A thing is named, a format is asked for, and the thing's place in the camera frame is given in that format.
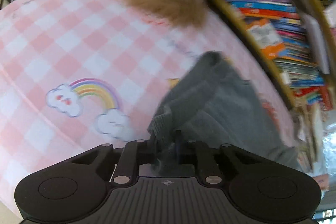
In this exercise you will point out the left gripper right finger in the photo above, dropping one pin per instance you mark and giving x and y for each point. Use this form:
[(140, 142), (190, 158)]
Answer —
[(200, 155)]

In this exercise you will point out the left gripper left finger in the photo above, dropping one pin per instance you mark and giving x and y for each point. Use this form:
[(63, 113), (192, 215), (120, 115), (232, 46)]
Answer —
[(130, 158)]

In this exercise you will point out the grey sweatshirt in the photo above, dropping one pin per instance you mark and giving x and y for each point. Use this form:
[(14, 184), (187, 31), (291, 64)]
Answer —
[(213, 104)]

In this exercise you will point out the pink checkered tablecloth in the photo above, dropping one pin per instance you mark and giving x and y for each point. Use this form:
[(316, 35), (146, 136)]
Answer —
[(67, 66)]

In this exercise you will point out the stack of papers and books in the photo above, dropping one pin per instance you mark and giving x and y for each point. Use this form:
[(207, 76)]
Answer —
[(308, 134)]

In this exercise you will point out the lower orange white box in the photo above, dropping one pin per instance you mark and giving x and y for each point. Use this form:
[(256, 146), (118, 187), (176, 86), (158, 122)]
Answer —
[(274, 51)]

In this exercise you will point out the orange white box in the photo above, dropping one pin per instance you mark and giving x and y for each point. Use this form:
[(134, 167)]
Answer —
[(264, 33), (274, 51)]

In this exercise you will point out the upper orange white box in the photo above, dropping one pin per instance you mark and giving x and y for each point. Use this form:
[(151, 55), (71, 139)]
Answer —
[(264, 33)]

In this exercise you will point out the row of leaning books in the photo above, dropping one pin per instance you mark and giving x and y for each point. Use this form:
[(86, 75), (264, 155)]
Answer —
[(298, 69)]

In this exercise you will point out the white wooden bookshelf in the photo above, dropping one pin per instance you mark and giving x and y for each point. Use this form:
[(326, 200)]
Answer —
[(314, 16)]

